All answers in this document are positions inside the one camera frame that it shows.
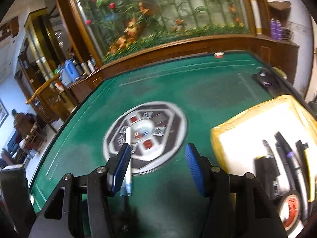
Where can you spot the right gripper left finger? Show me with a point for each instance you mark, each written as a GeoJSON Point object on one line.
{"type": "Point", "coordinates": [61, 215]}

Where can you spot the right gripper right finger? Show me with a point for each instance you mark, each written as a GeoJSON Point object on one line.
{"type": "Point", "coordinates": [238, 205]}

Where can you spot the black tape roll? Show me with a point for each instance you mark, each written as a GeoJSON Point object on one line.
{"type": "Point", "coordinates": [289, 210]}

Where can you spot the yellow storage box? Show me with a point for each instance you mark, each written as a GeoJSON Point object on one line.
{"type": "Point", "coordinates": [238, 141]}

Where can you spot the black marker purple cap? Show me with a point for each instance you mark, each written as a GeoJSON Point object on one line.
{"type": "Point", "coordinates": [294, 172]}

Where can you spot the round mahjong control panel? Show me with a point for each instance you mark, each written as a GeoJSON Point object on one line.
{"type": "Point", "coordinates": [158, 130]}

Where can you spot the wooden chair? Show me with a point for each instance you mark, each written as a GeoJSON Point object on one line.
{"type": "Point", "coordinates": [53, 101]}

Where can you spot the blue thermos jug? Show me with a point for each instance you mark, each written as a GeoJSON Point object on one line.
{"type": "Point", "coordinates": [71, 70]}

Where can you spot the purple bottles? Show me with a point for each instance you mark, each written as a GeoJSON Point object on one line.
{"type": "Point", "coordinates": [276, 29]}

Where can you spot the flower planter display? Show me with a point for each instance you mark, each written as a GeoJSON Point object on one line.
{"type": "Point", "coordinates": [123, 27]}

